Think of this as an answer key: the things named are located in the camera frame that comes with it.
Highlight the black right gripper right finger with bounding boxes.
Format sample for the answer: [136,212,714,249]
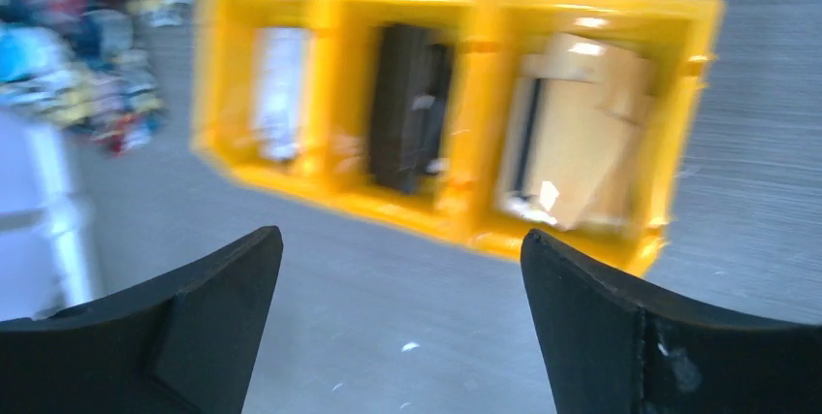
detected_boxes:
[521,230,821,413]

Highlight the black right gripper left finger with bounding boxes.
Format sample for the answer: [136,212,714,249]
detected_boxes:
[1,226,283,413]

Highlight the stack of gold cards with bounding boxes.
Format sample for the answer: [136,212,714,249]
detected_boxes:
[494,33,654,231]

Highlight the yellow bin with silver cards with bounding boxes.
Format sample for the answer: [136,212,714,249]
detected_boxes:
[191,0,331,199]

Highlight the stack of silver cards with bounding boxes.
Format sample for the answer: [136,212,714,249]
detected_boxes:
[251,26,311,162]

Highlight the yellow bin with gold cards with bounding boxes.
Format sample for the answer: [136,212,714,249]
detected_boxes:
[454,0,724,275]

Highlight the stack of black cards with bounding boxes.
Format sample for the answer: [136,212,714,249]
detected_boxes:
[367,23,454,194]

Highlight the comic print shorts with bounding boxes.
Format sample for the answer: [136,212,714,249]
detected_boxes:
[1,0,196,154]

